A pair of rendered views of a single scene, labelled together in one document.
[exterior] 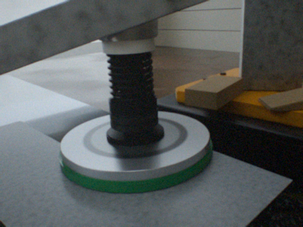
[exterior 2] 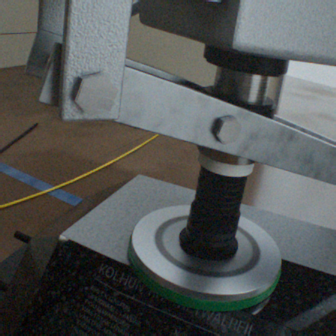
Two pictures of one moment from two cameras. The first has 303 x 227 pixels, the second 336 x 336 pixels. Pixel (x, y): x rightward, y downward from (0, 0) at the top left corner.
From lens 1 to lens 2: 0.83 m
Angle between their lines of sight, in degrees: 130
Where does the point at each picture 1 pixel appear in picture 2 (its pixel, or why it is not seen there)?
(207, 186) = (124, 226)
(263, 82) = not seen: outside the picture
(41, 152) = (285, 247)
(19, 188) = (250, 216)
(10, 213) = not seen: hidden behind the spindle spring
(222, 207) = (112, 213)
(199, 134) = (143, 246)
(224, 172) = (113, 239)
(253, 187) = (91, 226)
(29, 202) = not seen: hidden behind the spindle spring
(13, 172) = (274, 226)
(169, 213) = (142, 209)
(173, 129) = (174, 253)
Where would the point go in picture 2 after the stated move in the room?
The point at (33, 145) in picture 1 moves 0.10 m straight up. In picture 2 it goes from (307, 254) to (328, 199)
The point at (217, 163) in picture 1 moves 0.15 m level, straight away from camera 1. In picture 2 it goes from (121, 248) to (133, 326)
